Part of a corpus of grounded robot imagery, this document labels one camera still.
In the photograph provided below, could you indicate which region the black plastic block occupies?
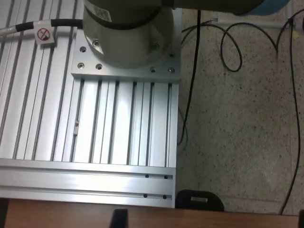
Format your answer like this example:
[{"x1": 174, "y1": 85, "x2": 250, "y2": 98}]
[{"x1": 175, "y1": 190, "x2": 225, "y2": 212}]

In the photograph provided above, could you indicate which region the aluminium profile robot table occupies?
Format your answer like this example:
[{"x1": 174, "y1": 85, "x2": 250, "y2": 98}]
[{"x1": 0, "y1": 0, "x2": 183, "y2": 209}]

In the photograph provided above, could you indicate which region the white warning label tag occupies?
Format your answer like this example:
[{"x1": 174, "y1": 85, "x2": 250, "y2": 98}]
[{"x1": 33, "y1": 20, "x2": 56, "y2": 47}]

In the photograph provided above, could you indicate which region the black straight floor cable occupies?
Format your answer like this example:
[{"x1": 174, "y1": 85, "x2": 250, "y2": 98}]
[{"x1": 279, "y1": 20, "x2": 300, "y2": 214}]

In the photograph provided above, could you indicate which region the aluminium robot mount plate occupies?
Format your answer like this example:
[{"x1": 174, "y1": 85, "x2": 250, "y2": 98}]
[{"x1": 70, "y1": 8, "x2": 183, "y2": 83}]

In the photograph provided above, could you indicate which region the black looped floor cable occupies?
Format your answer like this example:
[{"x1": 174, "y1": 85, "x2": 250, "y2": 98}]
[{"x1": 181, "y1": 9, "x2": 304, "y2": 72}]

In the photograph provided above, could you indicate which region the black hanging cable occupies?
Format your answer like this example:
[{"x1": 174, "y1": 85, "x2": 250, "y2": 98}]
[{"x1": 178, "y1": 9, "x2": 202, "y2": 145}]

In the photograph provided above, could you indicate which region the robot cable with silver connector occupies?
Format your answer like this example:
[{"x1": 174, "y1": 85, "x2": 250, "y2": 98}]
[{"x1": 0, "y1": 19, "x2": 84, "y2": 36}]

